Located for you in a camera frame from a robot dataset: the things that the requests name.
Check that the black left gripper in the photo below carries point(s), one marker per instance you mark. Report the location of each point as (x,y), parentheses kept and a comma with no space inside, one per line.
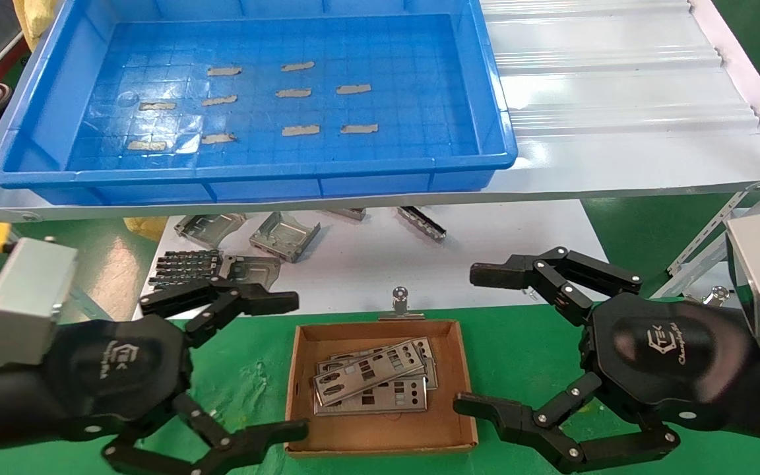
(116,369)

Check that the blue plastic tray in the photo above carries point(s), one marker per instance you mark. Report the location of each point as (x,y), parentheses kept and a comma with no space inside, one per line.
(419,99)

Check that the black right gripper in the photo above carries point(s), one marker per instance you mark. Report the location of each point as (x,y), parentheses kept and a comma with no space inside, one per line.
(664,356)

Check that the silver computer backplate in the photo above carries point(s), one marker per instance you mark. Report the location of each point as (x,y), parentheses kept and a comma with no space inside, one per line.
(330,365)
(433,376)
(413,404)
(370,382)

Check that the small grey metal piece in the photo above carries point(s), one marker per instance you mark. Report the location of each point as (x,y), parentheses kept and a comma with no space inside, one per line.
(350,213)

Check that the green table cloth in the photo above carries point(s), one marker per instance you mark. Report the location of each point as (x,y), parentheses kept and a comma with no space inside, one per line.
(248,376)

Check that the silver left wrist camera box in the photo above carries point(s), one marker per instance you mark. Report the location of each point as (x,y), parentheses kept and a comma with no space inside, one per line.
(30,297)

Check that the grey tape strip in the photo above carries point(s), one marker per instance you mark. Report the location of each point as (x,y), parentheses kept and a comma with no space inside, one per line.
(225,70)
(359,128)

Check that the grey sheet metal bracket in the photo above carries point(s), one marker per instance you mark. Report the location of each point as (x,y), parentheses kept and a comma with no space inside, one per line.
(254,270)
(212,231)
(284,237)

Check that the brown cardboard box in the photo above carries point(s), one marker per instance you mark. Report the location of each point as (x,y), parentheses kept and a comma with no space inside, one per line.
(380,435)

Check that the yellow plastic bag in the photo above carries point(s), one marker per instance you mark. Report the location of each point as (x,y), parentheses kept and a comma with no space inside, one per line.
(146,227)

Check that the dark toothed metal strip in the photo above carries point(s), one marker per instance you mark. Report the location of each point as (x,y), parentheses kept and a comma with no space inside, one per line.
(423,223)

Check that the white corrugated metal shelf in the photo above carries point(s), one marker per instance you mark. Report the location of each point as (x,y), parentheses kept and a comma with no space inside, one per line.
(617,99)

